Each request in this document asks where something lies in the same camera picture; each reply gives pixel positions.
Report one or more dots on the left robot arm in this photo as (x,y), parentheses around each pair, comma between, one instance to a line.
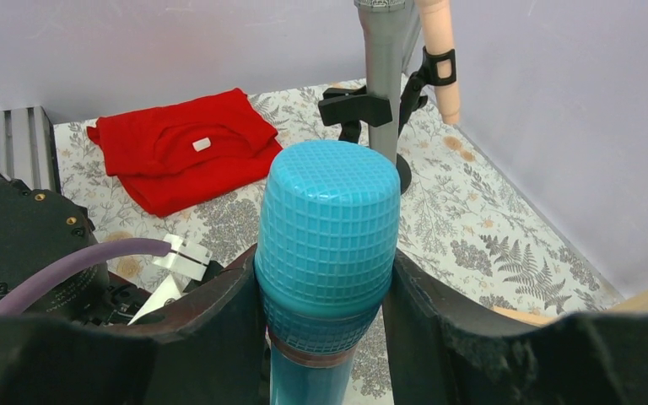
(48,241)

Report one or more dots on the black mic stand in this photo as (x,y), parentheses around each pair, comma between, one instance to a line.
(427,75)
(349,108)

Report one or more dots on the beige microphone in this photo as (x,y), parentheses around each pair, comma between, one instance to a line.
(436,22)

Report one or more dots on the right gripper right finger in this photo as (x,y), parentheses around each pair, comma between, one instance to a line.
(444,348)

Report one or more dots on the grey microphone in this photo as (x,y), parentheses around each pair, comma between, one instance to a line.
(385,26)

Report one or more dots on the floral table mat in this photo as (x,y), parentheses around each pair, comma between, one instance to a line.
(461,221)

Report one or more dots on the red folded shirt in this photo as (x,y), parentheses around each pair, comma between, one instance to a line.
(174,157)

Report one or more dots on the blue microphone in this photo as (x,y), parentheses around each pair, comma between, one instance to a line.
(323,261)

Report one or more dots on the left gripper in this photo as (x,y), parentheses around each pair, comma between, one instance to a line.
(186,259)

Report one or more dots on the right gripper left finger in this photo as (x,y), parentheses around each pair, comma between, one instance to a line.
(206,348)

